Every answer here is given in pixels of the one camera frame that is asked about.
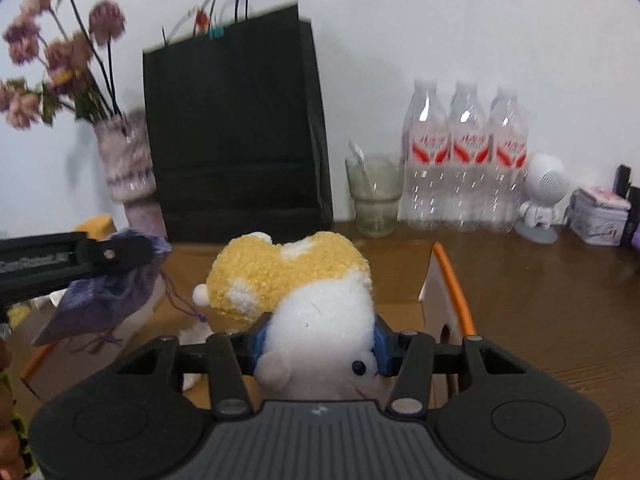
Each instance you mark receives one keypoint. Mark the clear glass cup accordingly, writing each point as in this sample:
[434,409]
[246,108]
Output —
[375,205]

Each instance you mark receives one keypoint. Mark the yellow and white plush toy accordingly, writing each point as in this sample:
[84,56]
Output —
[310,320]

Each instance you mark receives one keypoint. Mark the white robot figurine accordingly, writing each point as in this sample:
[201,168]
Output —
[547,180]

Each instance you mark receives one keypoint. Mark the purple and white vase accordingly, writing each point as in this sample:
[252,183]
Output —
[127,165]

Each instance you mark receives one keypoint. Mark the dried pink flowers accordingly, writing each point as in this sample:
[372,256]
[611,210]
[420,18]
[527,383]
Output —
[60,55]

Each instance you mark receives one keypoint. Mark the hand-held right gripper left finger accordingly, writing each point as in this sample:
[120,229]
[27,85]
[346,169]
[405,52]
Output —
[261,342]

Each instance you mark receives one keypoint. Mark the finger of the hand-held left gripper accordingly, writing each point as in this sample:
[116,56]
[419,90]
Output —
[120,252]

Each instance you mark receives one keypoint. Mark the orange cardboard box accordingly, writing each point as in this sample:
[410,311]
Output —
[440,300]

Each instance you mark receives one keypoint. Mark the green patterned cloth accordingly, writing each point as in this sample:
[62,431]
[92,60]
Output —
[22,435]

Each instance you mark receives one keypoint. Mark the person's left hand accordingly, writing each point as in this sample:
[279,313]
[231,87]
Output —
[9,452]

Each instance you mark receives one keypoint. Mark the clear plastic water bottle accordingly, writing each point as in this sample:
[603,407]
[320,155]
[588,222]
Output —
[469,175]
[425,170]
[509,180]

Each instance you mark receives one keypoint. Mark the decorated tin box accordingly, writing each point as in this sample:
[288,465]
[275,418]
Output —
[597,220]

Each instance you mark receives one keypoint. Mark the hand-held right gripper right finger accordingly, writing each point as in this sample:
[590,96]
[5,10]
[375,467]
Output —
[382,355]

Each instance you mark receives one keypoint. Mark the purple packet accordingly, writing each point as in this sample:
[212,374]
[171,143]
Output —
[636,235]

